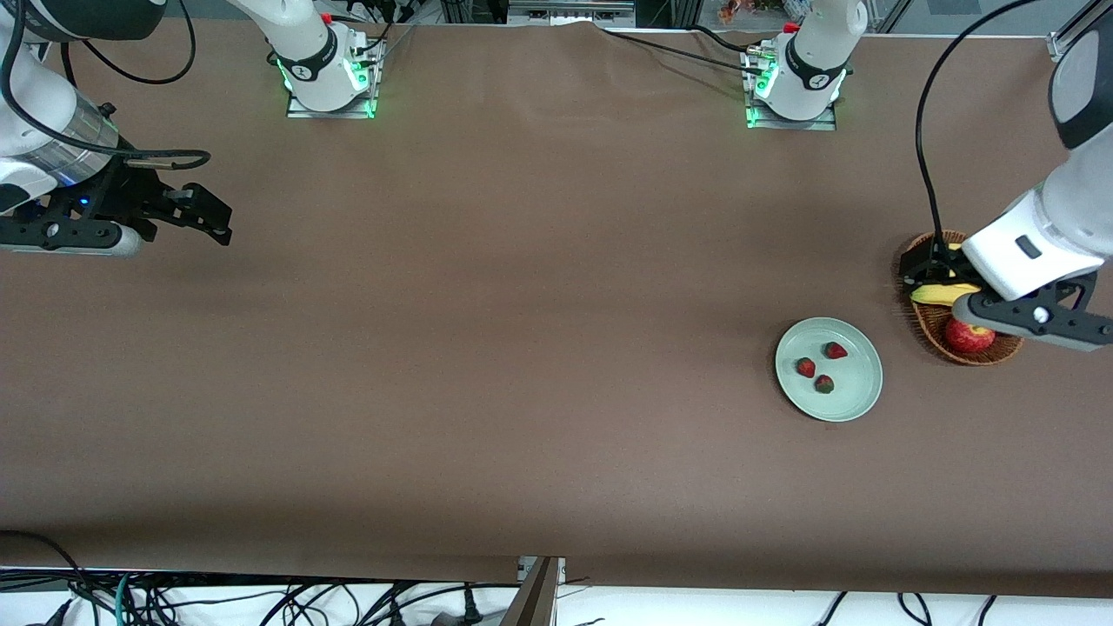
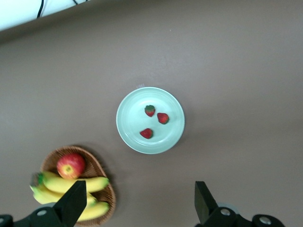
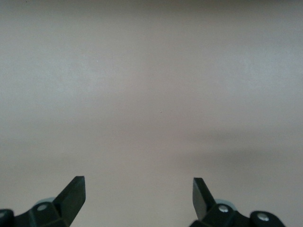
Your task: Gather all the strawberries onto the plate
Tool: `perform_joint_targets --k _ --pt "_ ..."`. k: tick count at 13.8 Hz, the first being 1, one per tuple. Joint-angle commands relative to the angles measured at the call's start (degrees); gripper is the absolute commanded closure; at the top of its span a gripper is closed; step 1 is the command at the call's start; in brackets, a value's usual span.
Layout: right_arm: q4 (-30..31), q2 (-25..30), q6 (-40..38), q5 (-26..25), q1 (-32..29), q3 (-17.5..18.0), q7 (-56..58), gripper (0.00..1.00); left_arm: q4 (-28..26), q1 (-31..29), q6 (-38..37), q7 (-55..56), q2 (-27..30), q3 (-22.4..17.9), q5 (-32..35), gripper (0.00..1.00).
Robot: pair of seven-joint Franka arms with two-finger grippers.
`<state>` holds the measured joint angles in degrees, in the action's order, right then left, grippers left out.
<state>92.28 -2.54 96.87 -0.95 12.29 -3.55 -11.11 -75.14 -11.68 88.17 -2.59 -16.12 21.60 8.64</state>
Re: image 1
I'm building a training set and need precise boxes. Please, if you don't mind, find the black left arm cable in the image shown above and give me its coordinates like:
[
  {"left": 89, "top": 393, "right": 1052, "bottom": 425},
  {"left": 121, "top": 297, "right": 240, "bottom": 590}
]
[{"left": 915, "top": 0, "right": 1044, "bottom": 257}]

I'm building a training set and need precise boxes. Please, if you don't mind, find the black cable across tabletop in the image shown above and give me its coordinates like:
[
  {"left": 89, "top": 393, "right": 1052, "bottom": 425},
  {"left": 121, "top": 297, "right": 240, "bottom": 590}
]
[{"left": 600, "top": 29, "right": 768, "bottom": 77}]

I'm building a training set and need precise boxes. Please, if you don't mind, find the red apple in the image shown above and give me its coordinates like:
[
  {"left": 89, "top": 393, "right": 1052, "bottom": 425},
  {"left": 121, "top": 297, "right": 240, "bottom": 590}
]
[{"left": 945, "top": 316, "right": 996, "bottom": 354}]

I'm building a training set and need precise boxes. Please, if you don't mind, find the aluminium beam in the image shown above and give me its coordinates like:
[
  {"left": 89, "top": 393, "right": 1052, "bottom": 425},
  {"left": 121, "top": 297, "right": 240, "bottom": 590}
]
[{"left": 500, "top": 556, "right": 562, "bottom": 626}]

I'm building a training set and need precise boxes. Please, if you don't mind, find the light green plate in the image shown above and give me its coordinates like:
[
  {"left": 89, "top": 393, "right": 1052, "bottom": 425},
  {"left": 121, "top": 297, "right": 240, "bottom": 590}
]
[{"left": 775, "top": 316, "right": 883, "bottom": 423}]

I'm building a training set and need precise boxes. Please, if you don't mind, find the yellow banana bunch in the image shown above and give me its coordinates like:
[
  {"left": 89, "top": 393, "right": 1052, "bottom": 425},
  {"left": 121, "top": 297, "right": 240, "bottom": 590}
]
[{"left": 910, "top": 243, "right": 996, "bottom": 336}]

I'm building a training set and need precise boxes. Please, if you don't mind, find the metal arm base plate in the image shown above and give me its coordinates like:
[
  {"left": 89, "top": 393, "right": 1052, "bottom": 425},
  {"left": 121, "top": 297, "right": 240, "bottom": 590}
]
[
  {"left": 745, "top": 43, "right": 840, "bottom": 131},
  {"left": 286, "top": 35, "right": 383, "bottom": 120}
]

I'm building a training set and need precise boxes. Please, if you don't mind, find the grey metal rail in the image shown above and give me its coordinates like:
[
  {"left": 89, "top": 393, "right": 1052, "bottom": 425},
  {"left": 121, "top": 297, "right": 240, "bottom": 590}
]
[{"left": 507, "top": 0, "right": 637, "bottom": 29}]

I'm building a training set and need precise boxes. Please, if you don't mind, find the brown wicker basket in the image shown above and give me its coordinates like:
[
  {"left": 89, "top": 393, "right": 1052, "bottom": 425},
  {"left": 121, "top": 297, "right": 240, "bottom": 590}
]
[{"left": 902, "top": 230, "right": 1027, "bottom": 367}]

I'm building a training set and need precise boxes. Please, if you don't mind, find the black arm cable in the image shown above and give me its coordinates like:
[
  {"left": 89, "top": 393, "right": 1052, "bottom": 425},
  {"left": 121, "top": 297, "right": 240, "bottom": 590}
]
[
  {"left": 0, "top": 0, "right": 212, "bottom": 168},
  {"left": 915, "top": 0, "right": 1044, "bottom": 257}
]

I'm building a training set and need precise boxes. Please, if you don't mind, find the aluminium frame profile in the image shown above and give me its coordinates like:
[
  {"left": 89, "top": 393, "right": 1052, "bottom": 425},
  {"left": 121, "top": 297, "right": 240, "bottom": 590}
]
[{"left": 1048, "top": 0, "right": 1096, "bottom": 63}]

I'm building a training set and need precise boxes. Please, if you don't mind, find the brown table cover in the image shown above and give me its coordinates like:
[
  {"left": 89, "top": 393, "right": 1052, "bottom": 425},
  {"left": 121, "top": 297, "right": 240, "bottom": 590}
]
[{"left": 0, "top": 16, "right": 1113, "bottom": 601}]

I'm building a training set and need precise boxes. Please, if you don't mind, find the black arched cable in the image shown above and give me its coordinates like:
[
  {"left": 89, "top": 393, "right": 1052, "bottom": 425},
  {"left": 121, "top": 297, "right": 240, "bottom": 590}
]
[{"left": 0, "top": 529, "right": 101, "bottom": 626}]

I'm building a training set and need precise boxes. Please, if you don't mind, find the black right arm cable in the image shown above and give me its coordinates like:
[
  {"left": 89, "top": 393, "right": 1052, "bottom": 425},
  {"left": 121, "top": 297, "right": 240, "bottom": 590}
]
[{"left": 0, "top": 0, "right": 212, "bottom": 168}]

